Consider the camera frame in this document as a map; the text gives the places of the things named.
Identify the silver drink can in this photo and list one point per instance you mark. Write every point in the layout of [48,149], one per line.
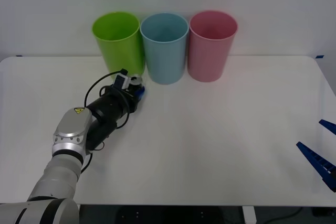
[136,79]

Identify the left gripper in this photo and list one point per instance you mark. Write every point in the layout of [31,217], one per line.
[132,102]

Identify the pink plastic bin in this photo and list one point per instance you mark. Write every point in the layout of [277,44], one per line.
[207,58]

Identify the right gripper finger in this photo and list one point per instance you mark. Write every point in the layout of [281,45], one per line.
[315,159]
[329,125]

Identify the white table leg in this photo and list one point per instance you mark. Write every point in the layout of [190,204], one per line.
[249,214]

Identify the pale blue plastic bin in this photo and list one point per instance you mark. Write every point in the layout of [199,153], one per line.
[164,61]

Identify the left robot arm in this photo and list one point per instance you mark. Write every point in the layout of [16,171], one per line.
[71,121]

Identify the green plastic bin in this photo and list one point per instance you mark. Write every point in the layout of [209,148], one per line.
[118,56]

